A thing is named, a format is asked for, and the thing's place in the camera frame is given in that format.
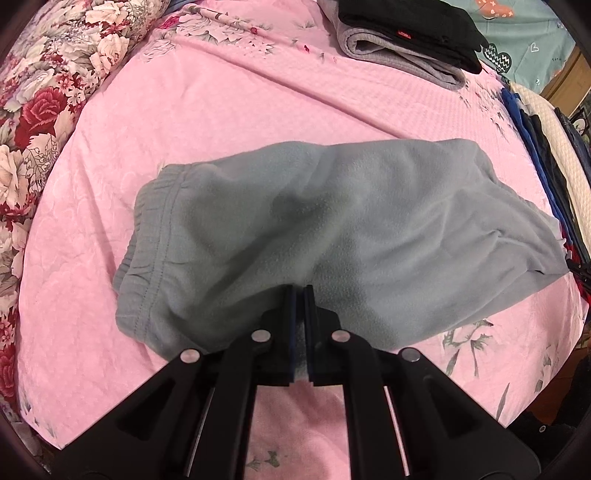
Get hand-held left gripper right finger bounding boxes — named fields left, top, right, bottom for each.
left=302, top=285, right=542, bottom=480

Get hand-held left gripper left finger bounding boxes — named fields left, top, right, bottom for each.
left=52, top=285, right=299, bottom=480

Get grey fleece pants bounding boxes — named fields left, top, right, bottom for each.
left=114, top=137, right=568, bottom=363

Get folded grey pants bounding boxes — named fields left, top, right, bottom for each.
left=317, top=0, right=467, bottom=90

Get folded black pants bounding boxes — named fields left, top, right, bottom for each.
left=337, top=0, right=484, bottom=75

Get pink bed sheet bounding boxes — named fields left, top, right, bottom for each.
left=13, top=0, right=583, bottom=472

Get pile of folded clothes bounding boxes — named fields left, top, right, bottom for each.
left=501, top=80, right=591, bottom=296

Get floral quilt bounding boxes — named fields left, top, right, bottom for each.
left=0, top=0, right=172, bottom=407

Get teal patterned cloth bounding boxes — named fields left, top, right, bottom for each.
left=462, top=0, right=578, bottom=93

